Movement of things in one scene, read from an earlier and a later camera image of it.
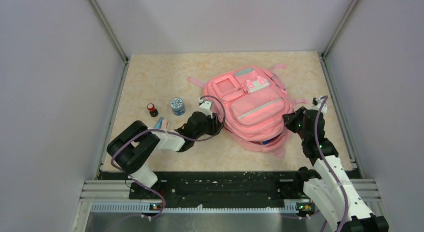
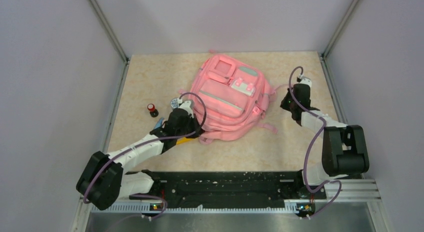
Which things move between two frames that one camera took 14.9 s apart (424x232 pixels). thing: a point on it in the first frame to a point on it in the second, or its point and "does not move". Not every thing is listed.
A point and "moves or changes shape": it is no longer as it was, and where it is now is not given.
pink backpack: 254,101 moves or changes shape
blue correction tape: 159,124 does not move
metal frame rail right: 333,90 does not move
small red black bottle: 153,112 does not move
